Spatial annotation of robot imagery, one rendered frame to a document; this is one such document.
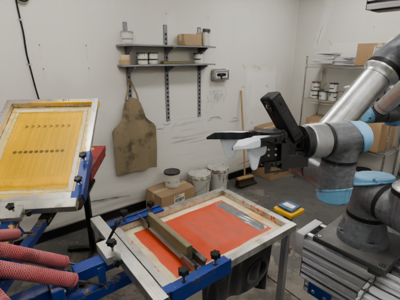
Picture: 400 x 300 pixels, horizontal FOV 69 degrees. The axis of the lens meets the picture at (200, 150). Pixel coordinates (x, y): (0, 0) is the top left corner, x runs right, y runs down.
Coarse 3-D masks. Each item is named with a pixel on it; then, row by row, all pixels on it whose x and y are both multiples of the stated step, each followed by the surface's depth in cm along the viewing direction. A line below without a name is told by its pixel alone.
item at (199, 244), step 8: (248, 224) 160; (264, 224) 160; (248, 232) 153; (256, 232) 153; (192, 240) 146; (200, 240) 146; (232, 240) 146; (240, 240) 146; (168, 248) 140; (200, 248) 140; (208, 248) 140; (216, 248) 140; (224, 248) 140; (232, 248) 140; (160, 256) 134; (168, 256) 134; (176, 256) 134; (208, 256) 134; (168, 264) 129; (176, 264) 129; (184, 264) 129; (176, 272) 124
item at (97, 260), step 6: (90, 258) 120; (96, 258) 120; (102, 258) 120; (78, 264) 116; (84, 264) 116; (90, 264) 116; (96, 264) 116; (102, 264) 118; (72, 270) 116; (78, 270) 113; (84, 270) 113; (90, 270) 115; (96, 270) 117; (84, 276) 114; (90, 276) 116; (78, 282) 113
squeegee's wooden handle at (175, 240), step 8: (152, 216) 148; (152, 224) 148; (160, 224) 141; (160, 232) 142; (168, 232) 135; (176, 232) 135; (168, 240) 136; (176, 240) 130; (184, 240) 128; (176, 248) 132; (184, 248) 126
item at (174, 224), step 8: (200, 208) 176; (208, 208) 176; (184, 216) 168; (192, 216) 168; (232, 216) 168; (168, 224) 160; (176, 224) 160; (136, 232) 153; (144, 232) 153; (184, 232) 153; (192, 232) 153; (144, 240) 146; (152, 240) 146; (160, 240) 146; (152, 248) 140; (160, 248) 140
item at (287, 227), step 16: (208, 192) 189; (224, 192) 191; (176, 208) 172; (256, 208) 170; (128, 224) 154; (288, 224) 153; (128, 240) 140; (256, 240) 140; (272, 240) 143; (144, 256) 129; (240, 256) 130; (160, 272) 119
